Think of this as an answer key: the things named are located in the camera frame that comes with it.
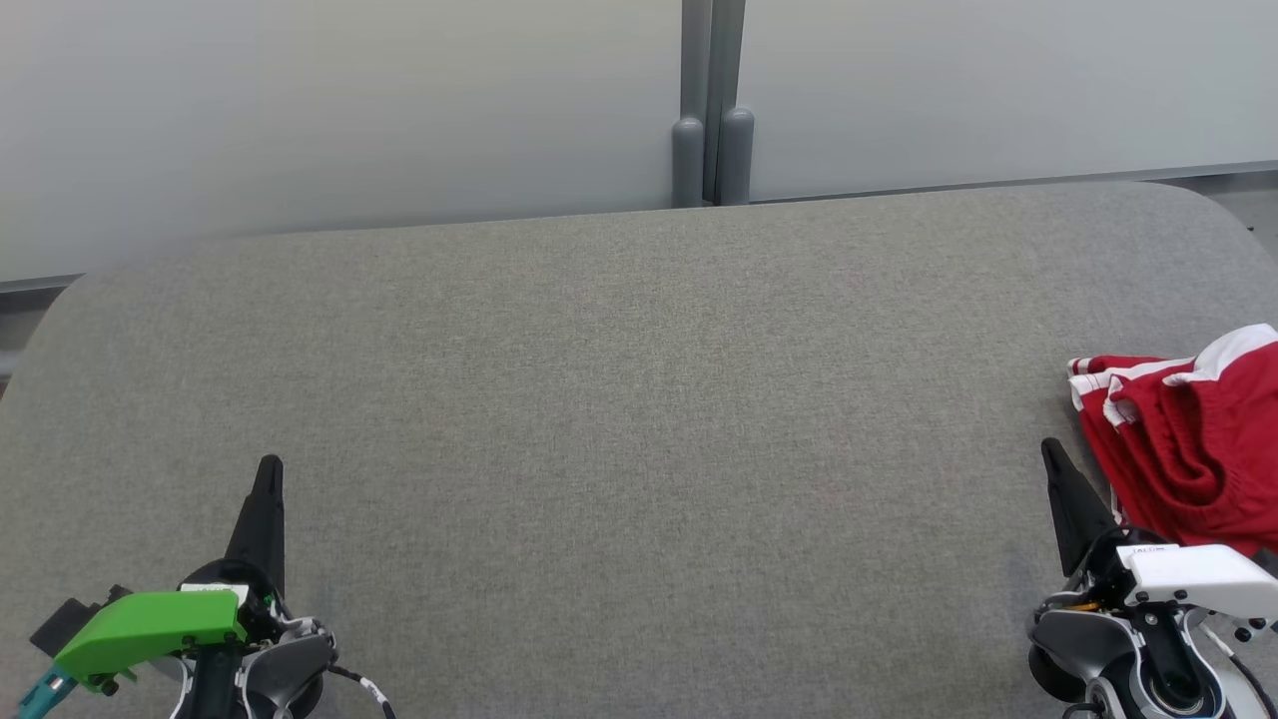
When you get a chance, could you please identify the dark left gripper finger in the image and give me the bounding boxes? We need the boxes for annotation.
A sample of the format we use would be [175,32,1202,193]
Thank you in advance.
[225,454,288,598]

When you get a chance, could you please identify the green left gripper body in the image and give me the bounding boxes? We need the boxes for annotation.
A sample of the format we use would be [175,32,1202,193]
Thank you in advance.
[53,589,249,692]

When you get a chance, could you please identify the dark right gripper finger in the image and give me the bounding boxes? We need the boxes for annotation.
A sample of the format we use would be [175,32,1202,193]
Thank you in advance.
[1041,437,1121,578]

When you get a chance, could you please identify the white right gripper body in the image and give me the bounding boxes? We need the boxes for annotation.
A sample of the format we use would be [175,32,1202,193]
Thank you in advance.
[1116,544,1278,620]

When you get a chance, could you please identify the red and white t-shirt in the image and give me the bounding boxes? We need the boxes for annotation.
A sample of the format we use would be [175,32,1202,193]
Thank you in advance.
[1066,355,1199,520]

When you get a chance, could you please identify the red shorts with white trim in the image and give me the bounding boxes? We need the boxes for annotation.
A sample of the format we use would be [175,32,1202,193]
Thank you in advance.
[1101,323,1278,558]

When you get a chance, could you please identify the grey fabric sofa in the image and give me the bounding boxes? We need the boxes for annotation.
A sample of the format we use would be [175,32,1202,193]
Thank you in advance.
[0,182,1278,719]

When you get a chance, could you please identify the left cable with teal connector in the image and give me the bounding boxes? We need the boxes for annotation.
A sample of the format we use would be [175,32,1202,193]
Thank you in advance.
[17,667,79,719]

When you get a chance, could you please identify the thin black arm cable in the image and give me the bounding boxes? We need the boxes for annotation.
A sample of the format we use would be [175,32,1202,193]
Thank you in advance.
[329,664,397,719]

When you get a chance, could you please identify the grey round partition post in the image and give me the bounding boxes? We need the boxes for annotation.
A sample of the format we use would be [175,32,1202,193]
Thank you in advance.
[672,117,706,209]
[719,107,755,206]

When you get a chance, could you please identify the grey vertical partition frame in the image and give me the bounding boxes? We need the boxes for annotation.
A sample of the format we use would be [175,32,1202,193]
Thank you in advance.
[682,0,747,201]

